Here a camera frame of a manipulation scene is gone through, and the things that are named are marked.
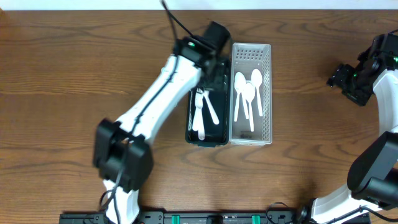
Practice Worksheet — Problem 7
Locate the white plastic spoon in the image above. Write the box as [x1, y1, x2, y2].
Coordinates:
[203, 90, 220, 125]
[241, 93, 249, 119]
[243, 82, 255, 132]
[251, 69, 262, 116]
[234, 72, 246, 122]

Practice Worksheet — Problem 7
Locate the clear plastic basket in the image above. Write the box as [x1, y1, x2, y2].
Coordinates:
[229, 42, 272, 146]

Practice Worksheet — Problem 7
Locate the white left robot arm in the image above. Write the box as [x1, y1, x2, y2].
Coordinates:
[93, 22, 231, 223]

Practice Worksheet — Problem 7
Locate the white plastic fork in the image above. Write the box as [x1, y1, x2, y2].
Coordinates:
[192, 91, 201, 131]
[197, 89, 205, 141]

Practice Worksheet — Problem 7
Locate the black plastic basket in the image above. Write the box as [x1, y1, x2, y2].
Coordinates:
[185, 58, 231, 147]

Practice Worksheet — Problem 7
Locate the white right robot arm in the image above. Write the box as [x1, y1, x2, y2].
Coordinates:
[296, 31, 397, 223]

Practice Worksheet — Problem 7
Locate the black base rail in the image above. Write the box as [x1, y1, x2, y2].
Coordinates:
[58, 210, 371, 224]

